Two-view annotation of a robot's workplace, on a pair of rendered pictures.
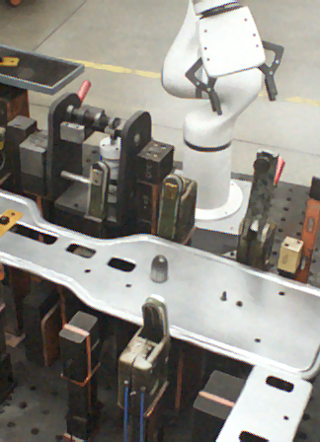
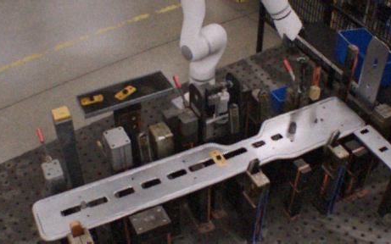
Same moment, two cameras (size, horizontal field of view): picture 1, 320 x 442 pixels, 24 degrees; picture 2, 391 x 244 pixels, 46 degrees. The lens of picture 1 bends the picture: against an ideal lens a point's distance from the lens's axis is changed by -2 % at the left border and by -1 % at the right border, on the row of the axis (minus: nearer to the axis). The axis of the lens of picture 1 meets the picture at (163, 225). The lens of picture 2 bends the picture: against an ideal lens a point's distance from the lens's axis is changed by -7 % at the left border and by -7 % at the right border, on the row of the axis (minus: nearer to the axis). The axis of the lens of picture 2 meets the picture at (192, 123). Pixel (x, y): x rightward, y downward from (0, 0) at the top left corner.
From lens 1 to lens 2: 149 cm
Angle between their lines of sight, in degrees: 39
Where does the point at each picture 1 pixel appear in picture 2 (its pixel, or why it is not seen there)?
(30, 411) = (268, 225)
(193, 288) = (305, 126)
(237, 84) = (222, 41)
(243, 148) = (69, 86)
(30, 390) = not seen: hidden behind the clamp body
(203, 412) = (360, 156)
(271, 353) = (350, 125)
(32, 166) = (191, 129)
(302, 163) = (103, 74)
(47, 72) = (154, 83)
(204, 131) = (210, 70)
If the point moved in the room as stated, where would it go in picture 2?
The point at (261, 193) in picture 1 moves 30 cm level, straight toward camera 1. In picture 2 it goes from (299, 76) to (357, 111)
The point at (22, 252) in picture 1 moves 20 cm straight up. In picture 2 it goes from (245, 161) to (249, 120)
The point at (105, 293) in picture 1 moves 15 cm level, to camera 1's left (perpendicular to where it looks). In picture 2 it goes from (291, 149) to (270, 171)
